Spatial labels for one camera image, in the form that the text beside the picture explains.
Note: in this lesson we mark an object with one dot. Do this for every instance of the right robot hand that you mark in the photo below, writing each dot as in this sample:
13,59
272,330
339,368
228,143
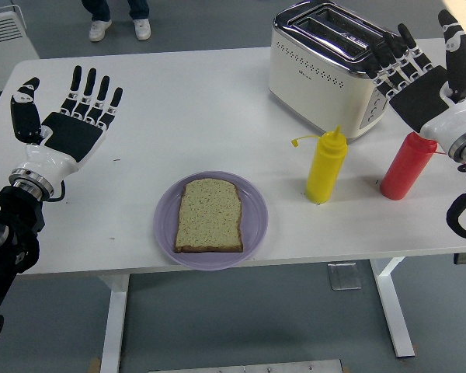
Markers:
419,101

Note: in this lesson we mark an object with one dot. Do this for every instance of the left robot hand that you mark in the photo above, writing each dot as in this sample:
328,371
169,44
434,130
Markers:
74,136

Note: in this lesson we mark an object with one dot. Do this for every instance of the cream and chrome toaster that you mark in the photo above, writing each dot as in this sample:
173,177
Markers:
307,89

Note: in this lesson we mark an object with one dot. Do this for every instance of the purple round plate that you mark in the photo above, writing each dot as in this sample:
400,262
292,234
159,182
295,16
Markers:
167,217

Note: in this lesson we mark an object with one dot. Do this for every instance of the slice of bread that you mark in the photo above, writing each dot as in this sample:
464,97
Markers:
209,217

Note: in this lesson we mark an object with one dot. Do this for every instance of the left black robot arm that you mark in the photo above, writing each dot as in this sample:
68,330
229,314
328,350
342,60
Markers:
19,210

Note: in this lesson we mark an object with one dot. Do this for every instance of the small metal floor plate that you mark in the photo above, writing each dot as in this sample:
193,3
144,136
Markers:
343,276

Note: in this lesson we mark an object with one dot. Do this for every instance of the long metal floor plate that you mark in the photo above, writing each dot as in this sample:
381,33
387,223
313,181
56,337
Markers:
244,366

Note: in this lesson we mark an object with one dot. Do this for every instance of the red squeeze bottle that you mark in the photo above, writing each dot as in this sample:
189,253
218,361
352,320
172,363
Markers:
405,171

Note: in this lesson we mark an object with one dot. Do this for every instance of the person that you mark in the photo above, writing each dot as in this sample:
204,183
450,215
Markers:
99,29

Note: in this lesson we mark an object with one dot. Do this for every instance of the yellow squeeze bottle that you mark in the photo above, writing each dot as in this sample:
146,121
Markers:
324,171

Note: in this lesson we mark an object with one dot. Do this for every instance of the white table leg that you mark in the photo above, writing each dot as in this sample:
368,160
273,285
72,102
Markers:
394,311
114,322

